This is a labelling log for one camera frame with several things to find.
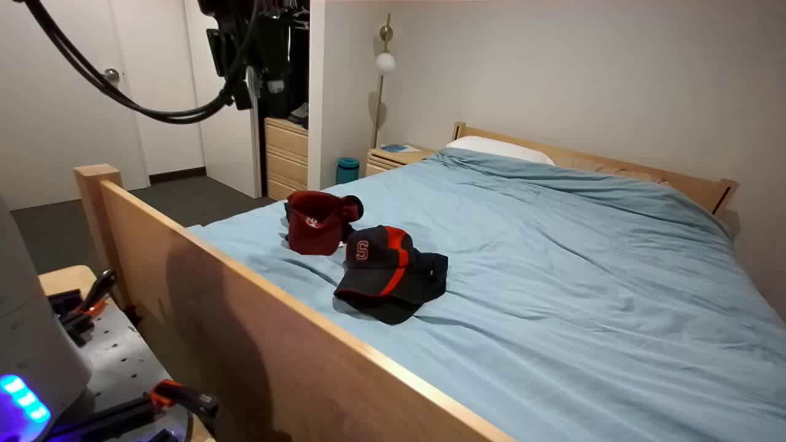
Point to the red baseball cap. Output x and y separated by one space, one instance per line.
314 222

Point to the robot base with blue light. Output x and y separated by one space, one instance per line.
28 328

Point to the black and orange cap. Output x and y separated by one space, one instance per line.
382 274

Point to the wooden nightstand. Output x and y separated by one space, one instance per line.
393 161

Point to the teal waste bin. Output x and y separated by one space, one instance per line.
347 169

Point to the blue item on nightstand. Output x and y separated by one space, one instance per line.
393 147

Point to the wooden dresser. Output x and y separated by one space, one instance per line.
286 156

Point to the white pillow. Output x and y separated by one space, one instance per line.
498 147

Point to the floor lamp with globe bulb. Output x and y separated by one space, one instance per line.
383 61

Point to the white closet door panel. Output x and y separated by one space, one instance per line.
233 150

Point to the light blue duvet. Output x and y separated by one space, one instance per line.
573 286

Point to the dark hanging closet clothes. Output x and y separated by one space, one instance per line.
288 56

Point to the black orange bar clamp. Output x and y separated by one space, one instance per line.
95 292
174 399

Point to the light wooden block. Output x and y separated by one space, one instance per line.
65 277

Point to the wooden bed frame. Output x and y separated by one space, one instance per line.
247 351

